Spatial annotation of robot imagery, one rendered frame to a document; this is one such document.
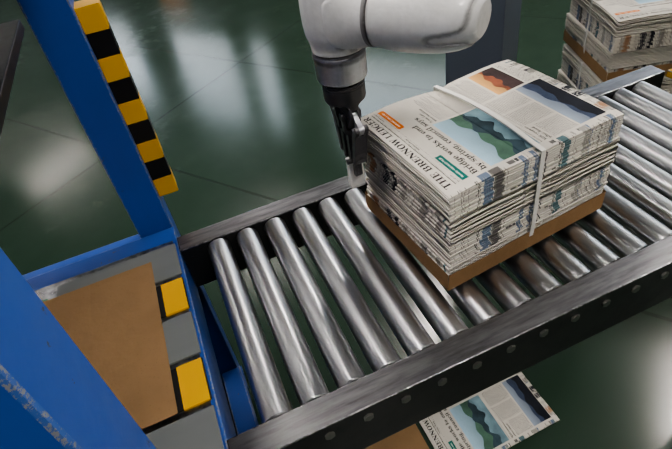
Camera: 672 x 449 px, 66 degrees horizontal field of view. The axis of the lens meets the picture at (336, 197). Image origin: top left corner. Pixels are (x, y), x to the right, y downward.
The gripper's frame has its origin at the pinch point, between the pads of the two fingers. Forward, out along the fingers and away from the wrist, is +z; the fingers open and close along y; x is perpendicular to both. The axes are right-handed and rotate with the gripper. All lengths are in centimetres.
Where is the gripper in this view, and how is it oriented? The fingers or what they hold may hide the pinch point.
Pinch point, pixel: (355, 171)
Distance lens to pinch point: 103.0
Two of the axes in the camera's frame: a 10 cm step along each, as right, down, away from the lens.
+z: 1.4, 7.6, 6.3
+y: -3.8, -5.5, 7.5
